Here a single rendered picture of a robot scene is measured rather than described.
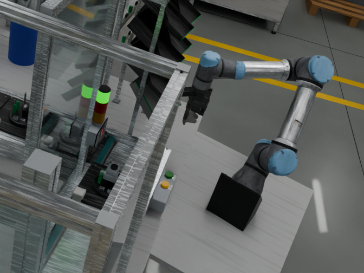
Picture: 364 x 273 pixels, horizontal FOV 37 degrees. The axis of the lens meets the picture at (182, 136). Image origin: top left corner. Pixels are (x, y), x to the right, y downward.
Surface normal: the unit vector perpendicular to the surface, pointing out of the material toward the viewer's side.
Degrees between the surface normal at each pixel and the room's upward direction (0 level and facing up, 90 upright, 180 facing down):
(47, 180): 90
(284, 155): 62
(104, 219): 0
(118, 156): 0
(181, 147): 0
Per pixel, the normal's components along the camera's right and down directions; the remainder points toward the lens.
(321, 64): 0.37, -0.03
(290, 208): 0.26, -0.76
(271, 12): -0.09, 0.60
